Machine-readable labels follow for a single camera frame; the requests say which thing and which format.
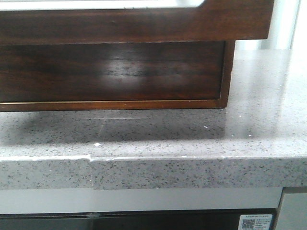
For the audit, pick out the dark wooden drawer cabinet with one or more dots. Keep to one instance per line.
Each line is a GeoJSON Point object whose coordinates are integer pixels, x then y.
{"type": "Point", "coordinates": [226, 72]}

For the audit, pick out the wooden drawer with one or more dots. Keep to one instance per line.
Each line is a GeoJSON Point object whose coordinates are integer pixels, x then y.
{"type": "Point", "coordinates": [213, 20]}
{"type": "Point", "coordinates": [144, 72]}

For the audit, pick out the black appliance under counter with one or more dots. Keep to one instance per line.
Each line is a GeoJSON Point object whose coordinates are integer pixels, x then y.
{"type": "Point", "coordinates": [222, 219]}

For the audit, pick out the white QR code label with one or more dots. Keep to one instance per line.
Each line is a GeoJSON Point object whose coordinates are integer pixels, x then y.
{"type": "Point", "coordinates": [255, 222]}

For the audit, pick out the white cabinet door panel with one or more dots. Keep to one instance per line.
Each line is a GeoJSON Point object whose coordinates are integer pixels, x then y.
{"type": "Point", "coordinates": [293, 209]}

